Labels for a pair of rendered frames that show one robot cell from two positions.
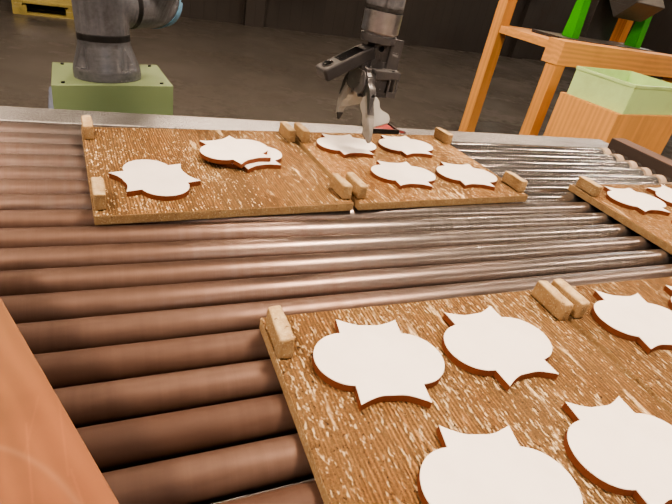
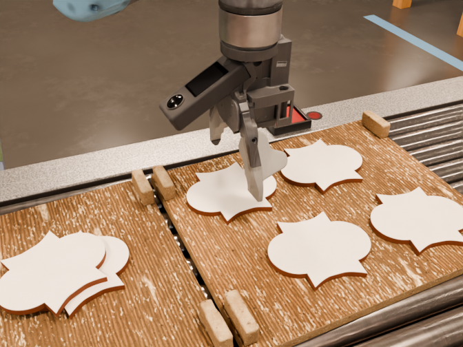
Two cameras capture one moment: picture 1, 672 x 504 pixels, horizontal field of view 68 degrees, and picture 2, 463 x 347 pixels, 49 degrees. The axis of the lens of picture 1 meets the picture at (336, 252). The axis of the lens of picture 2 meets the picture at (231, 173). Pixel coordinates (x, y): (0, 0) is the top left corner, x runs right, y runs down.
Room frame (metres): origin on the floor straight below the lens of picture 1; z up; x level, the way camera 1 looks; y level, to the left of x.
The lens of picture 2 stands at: (0.49, -0.04, 1.42)
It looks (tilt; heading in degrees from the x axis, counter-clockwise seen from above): 38 degrees down; 6
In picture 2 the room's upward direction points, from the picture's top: straight up
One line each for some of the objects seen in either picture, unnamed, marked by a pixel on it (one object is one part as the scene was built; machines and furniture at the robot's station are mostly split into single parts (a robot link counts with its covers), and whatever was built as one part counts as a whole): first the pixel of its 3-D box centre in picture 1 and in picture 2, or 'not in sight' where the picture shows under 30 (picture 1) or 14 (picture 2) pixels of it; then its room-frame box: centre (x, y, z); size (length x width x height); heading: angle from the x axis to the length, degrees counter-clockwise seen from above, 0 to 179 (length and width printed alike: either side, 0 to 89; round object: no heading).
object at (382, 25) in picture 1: (380, 23); (249, 23); (1.08, 0.01, 1.19); 0.08 x 0.08 x 0.05
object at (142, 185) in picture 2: (287, 131); (142, 186); (1.05, 0.16, 0.95); 0.06 x 0.02 x 0.03; 32
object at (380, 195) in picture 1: (404, 165); (321, 210); (1.06, -0.11, 0.93); 0.41 x 0.35 x 0.02; 121
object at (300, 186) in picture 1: (212, 167); (19, 309); (0.84, 0.25, 0.93); 0.41 x 0.35 x 0.02; 122
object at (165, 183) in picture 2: (301, 132); (163, 181); (1.07, 0.13, 0.95); 0.06 x 0.02 x 0.03; 31
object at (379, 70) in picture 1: (375, 66); (252, 82); (1.08, 0.00, 1.11); 0.09 x 0.08 x 0.12; 121
